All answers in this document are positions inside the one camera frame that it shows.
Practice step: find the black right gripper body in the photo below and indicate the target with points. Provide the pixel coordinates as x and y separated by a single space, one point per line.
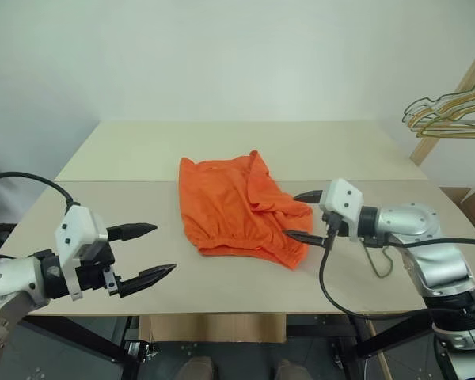
338 225

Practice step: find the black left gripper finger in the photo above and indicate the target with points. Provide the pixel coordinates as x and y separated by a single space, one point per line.
130 231
146 277

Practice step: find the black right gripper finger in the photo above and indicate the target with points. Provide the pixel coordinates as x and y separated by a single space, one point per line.
310 196
306 238

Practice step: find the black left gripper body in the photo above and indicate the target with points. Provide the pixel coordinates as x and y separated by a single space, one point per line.
95 269

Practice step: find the orange t-shirt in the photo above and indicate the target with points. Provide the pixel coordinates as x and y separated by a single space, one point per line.
221 198

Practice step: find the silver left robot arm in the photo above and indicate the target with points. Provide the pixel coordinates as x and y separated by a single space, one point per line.
8 277

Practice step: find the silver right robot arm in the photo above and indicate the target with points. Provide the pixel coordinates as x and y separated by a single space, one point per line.
411 221

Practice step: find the flat brown cardboard sheet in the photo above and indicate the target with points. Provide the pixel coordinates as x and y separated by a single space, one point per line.
213 328

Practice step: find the light wooden clothes rack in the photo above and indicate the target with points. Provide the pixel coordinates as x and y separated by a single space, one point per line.
423 148

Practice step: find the light wooden rack base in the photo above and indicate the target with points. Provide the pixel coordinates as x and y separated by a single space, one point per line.
376 344

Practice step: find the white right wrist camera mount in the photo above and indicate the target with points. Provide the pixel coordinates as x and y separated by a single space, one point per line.
340 198

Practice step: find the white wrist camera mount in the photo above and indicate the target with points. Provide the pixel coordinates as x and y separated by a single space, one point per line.
340 198
77 229

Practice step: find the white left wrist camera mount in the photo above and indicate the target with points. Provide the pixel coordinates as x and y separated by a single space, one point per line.
77 229

